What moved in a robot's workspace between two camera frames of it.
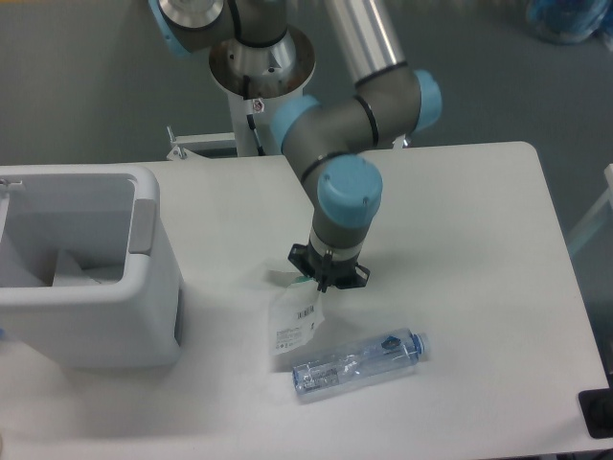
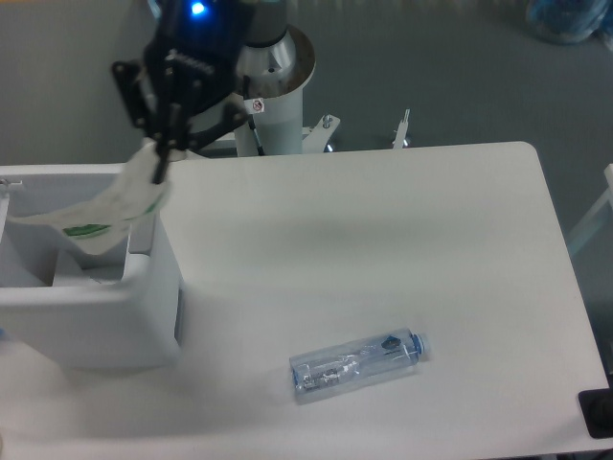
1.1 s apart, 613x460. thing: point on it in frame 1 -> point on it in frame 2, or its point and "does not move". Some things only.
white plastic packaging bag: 297,313 -> 95,224
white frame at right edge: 583,227 does not move
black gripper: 343,273 -> 191,62
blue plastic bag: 567,21 does not move
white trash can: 85,281 does not move
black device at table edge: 597,409 does not move
